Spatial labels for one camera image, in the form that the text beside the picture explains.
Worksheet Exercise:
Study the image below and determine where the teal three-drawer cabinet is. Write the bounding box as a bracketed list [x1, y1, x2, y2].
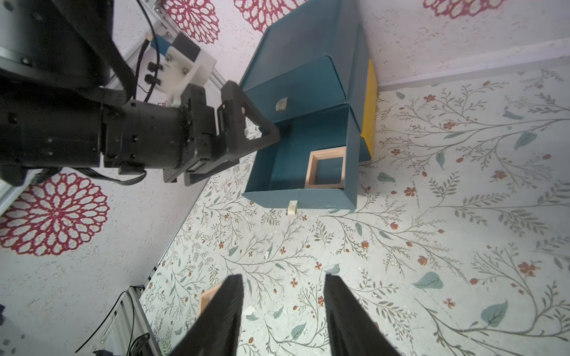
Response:
[240, 1, 370, 209]

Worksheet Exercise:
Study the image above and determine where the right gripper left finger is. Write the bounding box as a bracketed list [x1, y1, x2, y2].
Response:
[171, 274, 243, 355]

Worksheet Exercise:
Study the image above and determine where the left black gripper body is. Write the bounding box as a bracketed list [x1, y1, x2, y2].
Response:
[102, 84, 215, 169]

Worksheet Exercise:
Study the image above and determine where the small wooden brooch box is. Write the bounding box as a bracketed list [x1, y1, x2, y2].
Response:
[304, 146, 346, 189]
[198, 283, 222, 314]

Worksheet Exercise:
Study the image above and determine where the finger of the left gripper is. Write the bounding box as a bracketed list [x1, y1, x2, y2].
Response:
[183, 81, 280, 186]

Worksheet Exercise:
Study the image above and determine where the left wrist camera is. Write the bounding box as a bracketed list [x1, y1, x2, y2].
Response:
[145, 33, 217, 108]

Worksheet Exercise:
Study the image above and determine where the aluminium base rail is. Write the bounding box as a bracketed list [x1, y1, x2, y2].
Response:
[76, 286, 161, 355]

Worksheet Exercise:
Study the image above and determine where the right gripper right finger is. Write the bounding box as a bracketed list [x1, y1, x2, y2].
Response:
[324, 274, 399, 356]

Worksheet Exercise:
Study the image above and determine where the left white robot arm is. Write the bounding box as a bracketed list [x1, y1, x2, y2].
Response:
[1, 1, 280, 186]

